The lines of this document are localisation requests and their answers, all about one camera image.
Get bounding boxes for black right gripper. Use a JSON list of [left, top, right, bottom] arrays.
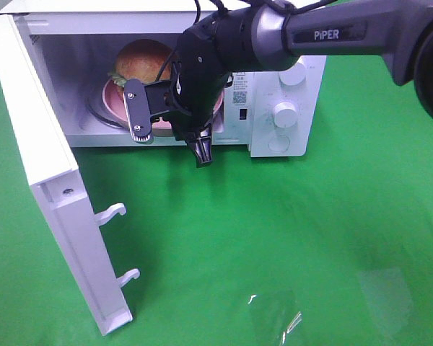
[[167, 17, 235, 169]]

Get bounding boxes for round door release button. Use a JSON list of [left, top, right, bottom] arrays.
[[268, 135, 290, 153]]

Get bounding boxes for pink round plate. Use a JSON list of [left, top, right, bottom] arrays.
[[102, 79, 224, 137]]

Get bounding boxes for burger with brown bun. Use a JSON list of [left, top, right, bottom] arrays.
[[108, 39, 172, 87]]

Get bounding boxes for white microwave door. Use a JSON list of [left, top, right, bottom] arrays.
[[0, 14, 140, 335]]

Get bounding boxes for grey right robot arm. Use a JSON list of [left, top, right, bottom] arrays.
[[171, 1, 433, 167]]

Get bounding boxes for white microwave oven body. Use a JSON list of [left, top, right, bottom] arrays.
[[0, 1, 325, 163]]

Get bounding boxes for lower white timer knob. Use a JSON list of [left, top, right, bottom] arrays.
[[273, 102, 299, 128]]

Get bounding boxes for upper white microwave knob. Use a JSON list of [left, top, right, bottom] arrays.
[[278, 59, 307, 87]]

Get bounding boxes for glass microwave turntable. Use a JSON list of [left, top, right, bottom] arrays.
[[86, 87, 128, 129]]

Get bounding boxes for clear tape patch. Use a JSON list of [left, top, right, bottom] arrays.
[[357, 267, 413, 334], [247, 290, 305, 345]]

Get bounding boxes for clear tape patch right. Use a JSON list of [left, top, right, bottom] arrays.
[[357, 267, 413, 334]]

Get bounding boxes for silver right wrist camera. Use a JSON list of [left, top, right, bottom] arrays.
[[123, 79, 173, 143]]

